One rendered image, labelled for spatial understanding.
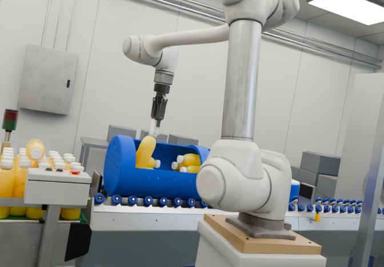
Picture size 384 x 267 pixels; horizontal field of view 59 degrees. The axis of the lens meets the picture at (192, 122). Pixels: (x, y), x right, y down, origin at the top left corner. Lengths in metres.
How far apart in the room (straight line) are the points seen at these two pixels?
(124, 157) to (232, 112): 0.63
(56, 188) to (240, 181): 0.62
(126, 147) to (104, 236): 0.39
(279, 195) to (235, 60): 0.45
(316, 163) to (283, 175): 3.94
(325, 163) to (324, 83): 1.96
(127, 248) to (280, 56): 4.88
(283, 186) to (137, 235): 0.74
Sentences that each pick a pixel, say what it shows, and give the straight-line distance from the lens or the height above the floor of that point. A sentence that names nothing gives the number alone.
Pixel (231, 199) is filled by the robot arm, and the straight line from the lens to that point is 0.96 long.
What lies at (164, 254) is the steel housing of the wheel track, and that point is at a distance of 1.74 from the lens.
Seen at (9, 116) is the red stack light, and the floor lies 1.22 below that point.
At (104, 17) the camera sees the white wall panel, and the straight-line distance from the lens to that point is 5.04.
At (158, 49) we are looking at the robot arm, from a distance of 1.44.
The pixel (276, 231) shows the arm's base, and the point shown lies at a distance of 1.19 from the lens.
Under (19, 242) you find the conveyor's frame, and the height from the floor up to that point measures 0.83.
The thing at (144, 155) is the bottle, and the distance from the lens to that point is 1.56.
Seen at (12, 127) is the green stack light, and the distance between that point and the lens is 1.88.
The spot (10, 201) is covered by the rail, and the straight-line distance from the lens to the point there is 1.38.
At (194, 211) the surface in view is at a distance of 1.71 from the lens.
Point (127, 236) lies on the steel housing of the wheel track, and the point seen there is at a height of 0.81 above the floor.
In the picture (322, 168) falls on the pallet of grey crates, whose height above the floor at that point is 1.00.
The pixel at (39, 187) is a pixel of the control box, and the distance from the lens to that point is 1.24.
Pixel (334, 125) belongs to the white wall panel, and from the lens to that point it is 6.81.
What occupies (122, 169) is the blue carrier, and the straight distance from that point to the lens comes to 1.48.
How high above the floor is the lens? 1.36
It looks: level
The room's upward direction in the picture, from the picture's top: 10 degrees clockwise
